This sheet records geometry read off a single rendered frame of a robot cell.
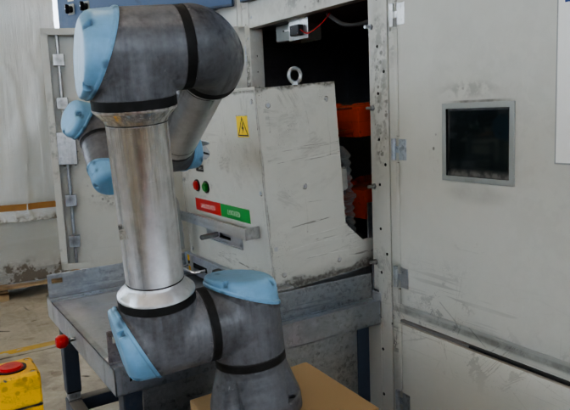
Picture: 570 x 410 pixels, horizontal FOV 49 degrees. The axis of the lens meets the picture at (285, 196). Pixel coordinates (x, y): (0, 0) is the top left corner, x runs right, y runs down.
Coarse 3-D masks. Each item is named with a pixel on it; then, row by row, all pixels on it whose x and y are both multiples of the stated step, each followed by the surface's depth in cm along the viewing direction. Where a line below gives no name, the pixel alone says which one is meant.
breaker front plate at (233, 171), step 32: (224, 128) 155; (256, 128) 142; (224, 160) 158; (256, 160) 144; (192, 192) 180; (224, 192) 162; (256, 192) 147; (192, 224) 184; (256, 224) 150; (224, 256) 168; (256, 256) 152
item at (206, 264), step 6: (186, 252) 189; (186, 258) 189; (198, 258) 181; (204, 258) 180; (198, 264) 182; (204, 264) 178; (210, 264) 174; (216, 264) 172; (198, 270) 182; (210, 270) 175; (198, 276) 183; (282, 288) 146; (288, 288) 146
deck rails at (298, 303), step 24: (120, 264) 180; (48, 288) 170; (72, 288) 173; (96, 288) 177; (312, 288) 149; (336, 288) 153; (360, 288) 157; (288, 312) 146; (312, 312) 149; (120, 360) 125
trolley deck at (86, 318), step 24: (48, 312) 173; (72, 312) 158; (96, 312) 157; (336, 312) 149; (360, 312) 154; (72, 336) 150; (96, 336) 140; (288, 336) 143; (312, 336) 146; (96, 360) 132; (120, 384) 122; (144, 384) 125
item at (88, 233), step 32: (64, 32) 187; (64, 64) 190; (64, 96) 192; (64, 160) 192; (64, 192) 196; (96, 192) 198; (64, 224) 197; (96, 224) 199; (64, 256) 195; (96, 256) 200
